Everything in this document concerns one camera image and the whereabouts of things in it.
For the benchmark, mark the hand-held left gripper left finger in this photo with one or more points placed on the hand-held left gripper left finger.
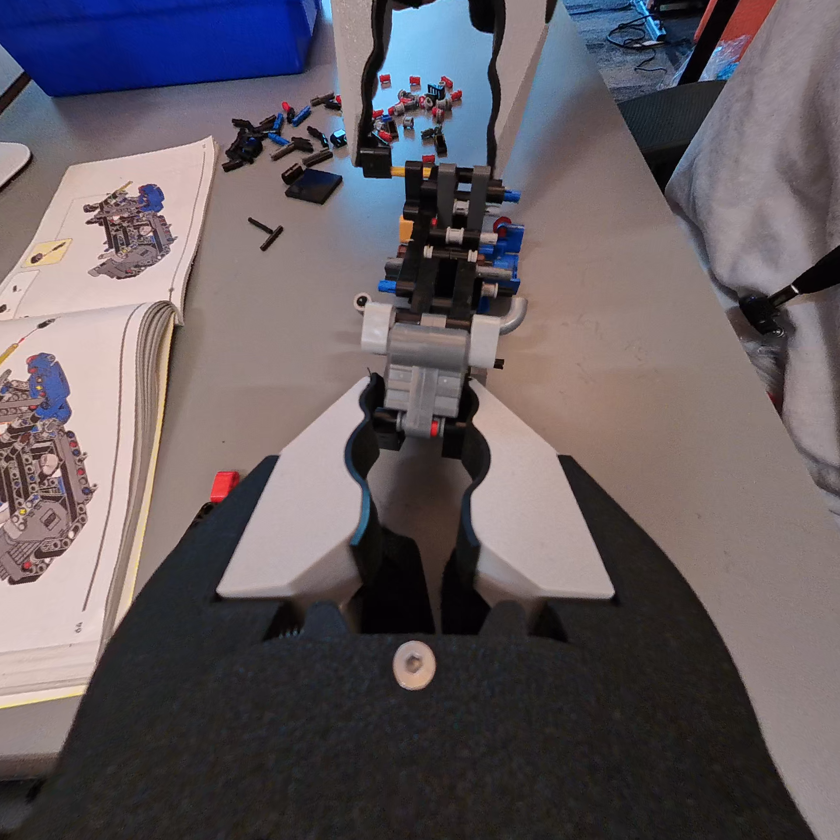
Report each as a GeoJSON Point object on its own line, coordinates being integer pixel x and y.
{"type": "Point", "coordinates": [295, 525]}

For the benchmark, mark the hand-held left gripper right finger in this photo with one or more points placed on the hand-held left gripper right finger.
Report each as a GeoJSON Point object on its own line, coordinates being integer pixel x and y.
{"type": "Point", "coordinates": [538, 525]}

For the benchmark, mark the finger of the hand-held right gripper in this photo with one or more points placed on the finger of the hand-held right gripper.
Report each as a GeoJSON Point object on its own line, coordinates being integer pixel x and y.
{"type": "Point", "coordinates": [351, 59]}
{"type": "Point", "coordinates": [525, 59]}

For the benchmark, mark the pile of small lego pins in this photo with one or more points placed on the pile of small lego pins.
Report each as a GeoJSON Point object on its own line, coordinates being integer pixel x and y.
{"type": "Point", "coordinates": [407, 108]}

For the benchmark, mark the small black lego connector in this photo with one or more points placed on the small black lego connector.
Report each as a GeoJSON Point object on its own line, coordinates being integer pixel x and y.
{"type": "Point", "coordinates": [375, 163]}

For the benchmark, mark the lego vehicle chassis model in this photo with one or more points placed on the lego vehicle chassis model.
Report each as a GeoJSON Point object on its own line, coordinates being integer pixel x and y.
{"type": "Point", "coordinates": [446, 275]}

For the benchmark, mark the lego instruction booklet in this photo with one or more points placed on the lego instruction booklet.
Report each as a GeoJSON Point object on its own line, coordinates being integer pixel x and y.
{"type": "Point", "coordinates": [65, 394]}

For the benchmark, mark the red lego piece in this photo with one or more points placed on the red lego piece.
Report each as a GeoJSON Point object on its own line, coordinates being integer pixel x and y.
{"type": "Point", "coordinates": [224, 484]}

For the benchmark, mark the black square lego panel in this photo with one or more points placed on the black square lego panel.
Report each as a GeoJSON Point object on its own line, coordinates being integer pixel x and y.
{"type": "Point", "coordinates": [313, 186]}

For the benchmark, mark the blue plastic bin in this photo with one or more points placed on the blue plastic bin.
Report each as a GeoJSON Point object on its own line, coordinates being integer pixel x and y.
{"type": "Point", "coordinates": [164, 39]}

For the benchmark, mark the orange panel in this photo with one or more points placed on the orange panel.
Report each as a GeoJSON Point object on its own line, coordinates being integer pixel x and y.
{"type": "Point", "coordinates": [732, 19]}

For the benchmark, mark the white document stand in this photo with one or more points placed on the white document stand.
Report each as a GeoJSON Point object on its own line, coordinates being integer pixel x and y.
{"type": "Point", "coordinates": [12, 164]}

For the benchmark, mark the black chest harness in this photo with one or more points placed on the black chest harness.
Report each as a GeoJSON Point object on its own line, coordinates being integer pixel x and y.
{"type": "Point", "coordinates": [814, 275]}

